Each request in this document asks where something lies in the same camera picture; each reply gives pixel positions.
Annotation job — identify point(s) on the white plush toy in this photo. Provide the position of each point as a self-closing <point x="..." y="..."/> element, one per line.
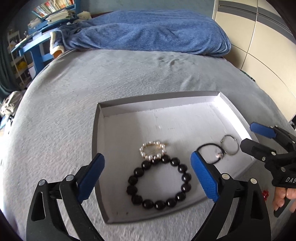
<point x="85" y="15"/>

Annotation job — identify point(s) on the right hand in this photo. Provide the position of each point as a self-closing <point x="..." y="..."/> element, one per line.
<point x="280" y="194"/>

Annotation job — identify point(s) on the grey cardboard tray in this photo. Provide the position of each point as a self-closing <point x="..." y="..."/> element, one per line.
<point x="184" y="121"/>

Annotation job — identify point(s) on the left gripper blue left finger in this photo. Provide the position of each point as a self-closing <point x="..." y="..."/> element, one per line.
<point x="89" y="176"/>

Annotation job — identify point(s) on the white wardrobe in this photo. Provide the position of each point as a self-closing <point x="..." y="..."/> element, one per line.
<point x="262" y="46"/>

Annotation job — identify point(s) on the blue towel blanket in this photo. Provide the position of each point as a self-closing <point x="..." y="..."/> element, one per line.
<point x="167" y="31"/>

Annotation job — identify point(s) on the row of books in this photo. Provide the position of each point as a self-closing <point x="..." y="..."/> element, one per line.
<point x="51" y="7"/>

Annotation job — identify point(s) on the red bead gold charm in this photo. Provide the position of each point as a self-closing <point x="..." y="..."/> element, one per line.
<point x="265" y="194"/>

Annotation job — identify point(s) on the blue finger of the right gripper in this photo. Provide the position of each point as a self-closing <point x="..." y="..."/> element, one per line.
<point x="262" y="130"/>
<point x="256" y="150"/>

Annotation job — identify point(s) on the grey bed blanket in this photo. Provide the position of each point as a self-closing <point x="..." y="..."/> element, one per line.
<point x="51" y="134"/>

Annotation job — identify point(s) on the white shelf rack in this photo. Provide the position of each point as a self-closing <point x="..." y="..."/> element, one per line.
<point x="19" y="63"/>

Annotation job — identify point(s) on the silver ring hoop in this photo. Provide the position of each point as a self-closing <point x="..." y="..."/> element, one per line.
<point x="230" y="145"/>

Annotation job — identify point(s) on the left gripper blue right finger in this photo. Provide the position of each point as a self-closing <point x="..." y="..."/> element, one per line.
<point x="206" y="179"/>

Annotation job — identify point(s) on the blue desk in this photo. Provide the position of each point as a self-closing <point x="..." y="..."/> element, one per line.
<point x="37" y="36"/>

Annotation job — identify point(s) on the pearl circle hair clip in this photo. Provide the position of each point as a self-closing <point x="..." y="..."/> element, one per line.
<point x="152" y="150"/>

